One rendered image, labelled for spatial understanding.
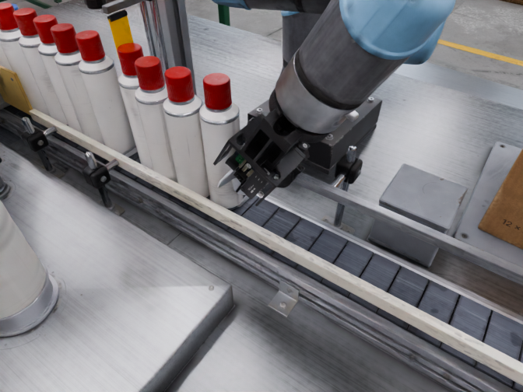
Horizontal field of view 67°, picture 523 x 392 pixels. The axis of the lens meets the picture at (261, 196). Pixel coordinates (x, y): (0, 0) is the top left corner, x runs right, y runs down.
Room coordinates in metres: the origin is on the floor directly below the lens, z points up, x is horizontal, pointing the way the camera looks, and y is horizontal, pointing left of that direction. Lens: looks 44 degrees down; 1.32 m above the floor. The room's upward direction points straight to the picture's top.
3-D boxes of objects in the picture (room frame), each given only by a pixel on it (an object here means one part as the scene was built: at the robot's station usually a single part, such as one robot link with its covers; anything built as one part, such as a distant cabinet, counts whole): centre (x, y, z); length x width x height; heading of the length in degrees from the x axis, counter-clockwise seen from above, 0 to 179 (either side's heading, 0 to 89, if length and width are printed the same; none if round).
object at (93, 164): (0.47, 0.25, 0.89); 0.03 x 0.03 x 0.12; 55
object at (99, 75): (0.57, 0.25, 0.98); 0.05 x 0.05 x 0.20
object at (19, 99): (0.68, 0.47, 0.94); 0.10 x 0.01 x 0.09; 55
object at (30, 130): (0.57, 0.38, 0.89); 0.06 x 0.03 x 0.12; 145
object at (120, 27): (0.54, 0.19, 1.09); 0.03 x 0.01 x 0.06; 145
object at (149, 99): (0.49, 0.15, 0.98); 0.05 x 0.05 x 0.20
